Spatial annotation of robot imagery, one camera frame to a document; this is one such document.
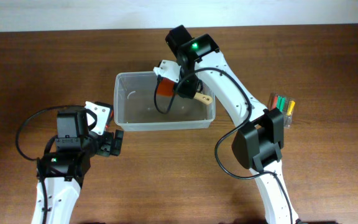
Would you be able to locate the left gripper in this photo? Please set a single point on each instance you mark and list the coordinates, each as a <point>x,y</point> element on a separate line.
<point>109,144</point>

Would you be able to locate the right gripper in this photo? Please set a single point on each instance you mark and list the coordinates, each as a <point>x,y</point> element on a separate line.
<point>187,90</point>

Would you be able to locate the orange scraper with wooden handle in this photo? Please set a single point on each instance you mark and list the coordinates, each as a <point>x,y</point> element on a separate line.
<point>166,87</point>

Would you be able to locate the clear case of screwdrivers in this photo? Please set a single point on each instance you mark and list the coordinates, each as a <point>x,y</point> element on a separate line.
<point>285,104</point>

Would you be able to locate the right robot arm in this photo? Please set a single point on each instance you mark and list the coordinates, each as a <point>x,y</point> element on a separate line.
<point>258,131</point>

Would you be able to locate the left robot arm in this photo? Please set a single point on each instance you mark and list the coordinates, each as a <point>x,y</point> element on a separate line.
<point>82,132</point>

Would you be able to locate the clear plastic container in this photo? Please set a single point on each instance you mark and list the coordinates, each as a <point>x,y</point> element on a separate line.
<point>134,108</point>

